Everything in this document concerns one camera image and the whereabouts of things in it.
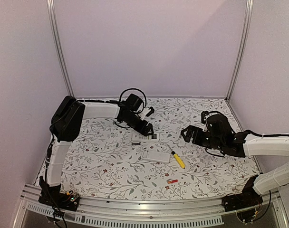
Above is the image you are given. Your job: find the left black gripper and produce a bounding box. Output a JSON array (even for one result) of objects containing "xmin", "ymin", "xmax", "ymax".
[{"xmin": 123, "ymin": 113, "xmax": 154, "ymax": 136}]

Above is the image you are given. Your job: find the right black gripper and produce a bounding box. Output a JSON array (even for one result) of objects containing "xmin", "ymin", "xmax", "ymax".
[{"xmin": 181, "ymin": 125, "xmax": 224, "ymax": 151}]

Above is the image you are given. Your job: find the white remote with screen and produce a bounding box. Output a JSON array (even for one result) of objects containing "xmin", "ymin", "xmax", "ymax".
[{"xmin": 132, "ymin": 133, "xmax": 159, "ymax": 143}]

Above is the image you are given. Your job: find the yellow handled screwdriver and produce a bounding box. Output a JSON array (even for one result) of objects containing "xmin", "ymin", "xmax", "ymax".
[{"xmin": 168, "ymin": 145, "xmax": 186, "ymax": 169}]

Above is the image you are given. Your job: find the plain white remote control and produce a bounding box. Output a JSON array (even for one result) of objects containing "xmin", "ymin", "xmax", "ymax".
[{"xmin": 141, "ymin": 150, "xmax": 170, "ymax": 163}]

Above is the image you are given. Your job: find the red AA battery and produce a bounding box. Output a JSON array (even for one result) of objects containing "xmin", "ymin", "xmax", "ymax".
[{"xmin": 167, "ymin": 180, "xmax": 178, "ymax": 184}]

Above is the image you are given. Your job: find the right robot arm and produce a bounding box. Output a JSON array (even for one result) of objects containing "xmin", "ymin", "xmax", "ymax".
[{"xmin": 181, "ymin": 111, "xmax": 289, "ymax": 207}]

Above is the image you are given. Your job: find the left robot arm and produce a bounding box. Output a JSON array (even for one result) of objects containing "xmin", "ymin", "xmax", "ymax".
[{"xmin": 39, "ymin": 94, "xmax": 154, "ymax": 206}]

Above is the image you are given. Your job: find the floral patterned table mat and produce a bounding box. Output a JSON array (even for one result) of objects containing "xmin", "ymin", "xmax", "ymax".
[{"xmin": 61, "ymin": 98, "xmax": 259, "ymax": 200}]

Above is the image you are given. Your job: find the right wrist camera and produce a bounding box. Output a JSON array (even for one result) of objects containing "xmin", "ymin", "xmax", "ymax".
[{"xmin": 201, "ymin": 111, "xmax": 210, "ymax": 132}]

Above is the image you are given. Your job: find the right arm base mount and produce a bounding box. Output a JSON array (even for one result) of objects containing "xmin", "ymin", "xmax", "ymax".
[{"xmin": 222, "ymin": 193, "xmax": 263, "ymax": 223}]

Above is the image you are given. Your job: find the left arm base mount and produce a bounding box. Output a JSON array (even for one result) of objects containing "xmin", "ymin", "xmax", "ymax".
[{"xmin": 39, "ymin": 190, "xmax": 80, "ymax": 211}]

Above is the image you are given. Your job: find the front aluminium rail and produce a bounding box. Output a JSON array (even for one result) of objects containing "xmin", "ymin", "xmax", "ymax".
[{"xmin": 11, "ymin": 184, "xmax": 289, "ymax": 228}]

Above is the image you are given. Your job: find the right aluminium frame post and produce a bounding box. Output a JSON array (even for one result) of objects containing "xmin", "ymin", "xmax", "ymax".
[{"xmin": 225, "ymin": 0, "xmax": 253, "ymax": 103}]

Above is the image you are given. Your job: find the aluminium frame post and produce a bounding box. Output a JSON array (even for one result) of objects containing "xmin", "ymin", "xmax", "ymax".
[
  {"xmin": 46, "ymin": 0, "xmax": 75, "ymax": 97},
  {"xmin": 225, "ymin": 0, "xmax": 253, "ymax": 103}
]

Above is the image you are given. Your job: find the left aluminium frame post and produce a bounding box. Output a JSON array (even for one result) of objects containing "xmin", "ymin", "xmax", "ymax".
[{"xmin": 46, "ymin": 0, "xmax": 75, "ymax": 97}]

